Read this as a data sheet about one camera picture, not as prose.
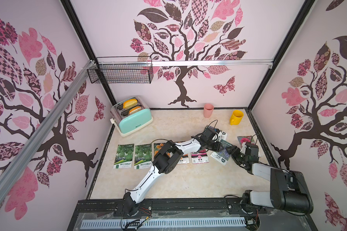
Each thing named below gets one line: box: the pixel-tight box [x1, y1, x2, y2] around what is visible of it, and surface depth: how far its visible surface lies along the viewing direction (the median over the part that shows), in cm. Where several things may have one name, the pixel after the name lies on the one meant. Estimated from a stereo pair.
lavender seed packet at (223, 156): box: [210, 139, 233, 166], surface depth 94 cm
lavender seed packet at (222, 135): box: [217, 129, 228, 142], surface depth 105 cm
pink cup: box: [203, 103, 214, 118], surface depth 112 cm
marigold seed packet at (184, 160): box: [177, 154, 190, 165], surface depth 92 cm
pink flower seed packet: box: [190, 148, 210, 165], surface depth 94 cm
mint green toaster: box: [109, 96, 154, 137], surface depth 97 cm
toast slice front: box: [128, 106, 142, 115], surface depth 94 cm
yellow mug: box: [229, 109, 244, 126], surface depth 108 cm
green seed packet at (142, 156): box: [133, 143, 153, 170], surface depth 96 cm
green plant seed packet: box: [113, 143, 135, 169], surface depth 94 cm
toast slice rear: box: [122, 98, 138, 109], surface depth 97 cm
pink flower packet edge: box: [237, 135, 255, 148], surface depth 103 cm
